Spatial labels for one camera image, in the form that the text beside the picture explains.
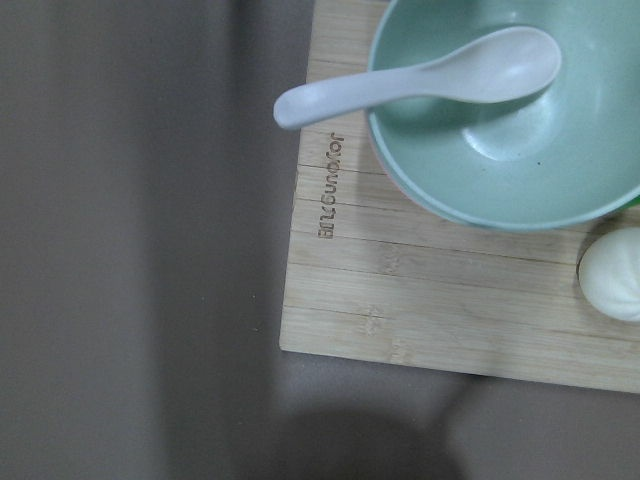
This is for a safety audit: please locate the bamboo cutting board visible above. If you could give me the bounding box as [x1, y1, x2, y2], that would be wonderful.
[280, 1, 639, 393]

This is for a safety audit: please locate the white plastic spoon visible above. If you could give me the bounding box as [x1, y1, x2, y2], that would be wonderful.
[273, 26, 562, 130]

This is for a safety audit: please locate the green bowl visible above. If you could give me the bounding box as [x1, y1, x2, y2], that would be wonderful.
[367, 1, 639, 231]

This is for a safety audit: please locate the white toy bun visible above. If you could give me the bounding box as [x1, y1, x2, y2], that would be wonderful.
[578, 227, 639, 322]

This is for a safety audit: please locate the green toy vegetable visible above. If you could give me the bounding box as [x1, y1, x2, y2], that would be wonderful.
[626, 196, 640, 208]

